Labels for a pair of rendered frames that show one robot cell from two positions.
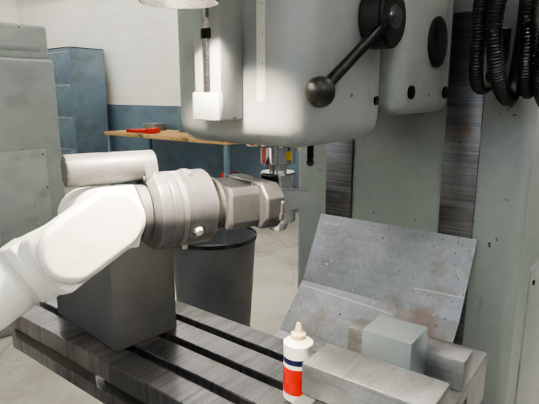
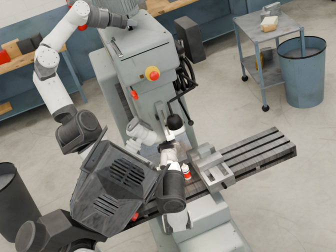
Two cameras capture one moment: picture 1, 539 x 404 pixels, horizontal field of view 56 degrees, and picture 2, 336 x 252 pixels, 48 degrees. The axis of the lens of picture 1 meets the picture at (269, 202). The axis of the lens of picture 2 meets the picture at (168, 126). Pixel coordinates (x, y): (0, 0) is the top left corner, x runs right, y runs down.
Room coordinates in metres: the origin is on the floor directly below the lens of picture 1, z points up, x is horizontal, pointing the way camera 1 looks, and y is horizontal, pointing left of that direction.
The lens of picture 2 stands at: (-0.53, 1.15, 2.43)
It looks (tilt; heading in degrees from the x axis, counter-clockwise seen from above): 33 degrees down; 315
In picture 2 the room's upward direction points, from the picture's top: 18 degrees counter-clockwise
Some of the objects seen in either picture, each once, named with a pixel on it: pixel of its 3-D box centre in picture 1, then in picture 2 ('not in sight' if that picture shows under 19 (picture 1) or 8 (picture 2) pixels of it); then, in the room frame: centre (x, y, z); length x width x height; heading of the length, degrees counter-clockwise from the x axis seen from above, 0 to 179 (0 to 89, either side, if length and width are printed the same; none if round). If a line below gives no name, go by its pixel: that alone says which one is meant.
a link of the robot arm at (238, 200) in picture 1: (216, 205); (168, 153); (0.60, 0.07, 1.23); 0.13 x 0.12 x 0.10; 33
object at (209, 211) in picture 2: not in sight; (187, 196); (0.65, -0.01, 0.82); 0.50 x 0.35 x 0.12; 142
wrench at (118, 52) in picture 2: not in sight; (115, 47); (0.59, 0.17, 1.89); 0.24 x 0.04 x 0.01; 143
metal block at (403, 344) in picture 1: (394, 351); (204, 153); (0.54, -0.15, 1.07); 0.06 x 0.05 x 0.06; 54
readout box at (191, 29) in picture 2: not in sight; (190, 39); (0.68, -0.46, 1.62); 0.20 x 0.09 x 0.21; 142
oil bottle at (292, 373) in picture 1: (297, 359); (185, 170); (0.62, -0.04, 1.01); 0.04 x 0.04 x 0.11
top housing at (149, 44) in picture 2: not in sight; (135, 44); (0.66, -0.02, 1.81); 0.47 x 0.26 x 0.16; 142
